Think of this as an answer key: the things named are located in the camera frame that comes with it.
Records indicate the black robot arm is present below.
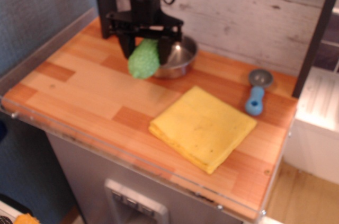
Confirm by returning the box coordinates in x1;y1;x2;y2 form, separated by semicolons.
107;0;183;65

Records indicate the silver dispenser button panel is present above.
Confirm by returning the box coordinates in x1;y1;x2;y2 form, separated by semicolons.
104;178;170;223

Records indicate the folded yellow cloth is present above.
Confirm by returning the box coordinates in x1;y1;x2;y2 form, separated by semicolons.
149;86;257;174

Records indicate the dark right frame post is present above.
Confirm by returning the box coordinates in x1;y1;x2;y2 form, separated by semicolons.
292;0;336;98

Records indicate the white toy sink unit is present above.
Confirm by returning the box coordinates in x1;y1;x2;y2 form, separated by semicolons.
283;67;338;183

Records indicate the green bumpy toy gourd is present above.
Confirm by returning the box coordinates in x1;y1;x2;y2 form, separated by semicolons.
128;39;160;79

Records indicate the blue grey toy scoop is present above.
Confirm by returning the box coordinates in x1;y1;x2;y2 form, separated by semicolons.
245;69;273;116

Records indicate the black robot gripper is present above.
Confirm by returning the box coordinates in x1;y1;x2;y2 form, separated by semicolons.
107;0;183;65

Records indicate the grey toy fridge cabinet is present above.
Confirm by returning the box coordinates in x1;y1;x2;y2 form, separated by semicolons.
47;133;241;223

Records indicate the stainless steel pan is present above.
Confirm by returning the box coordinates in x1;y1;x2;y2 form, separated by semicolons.
153;35;198;79

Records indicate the orange black object bottom left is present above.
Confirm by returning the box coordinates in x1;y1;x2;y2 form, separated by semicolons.
1;214;40;224

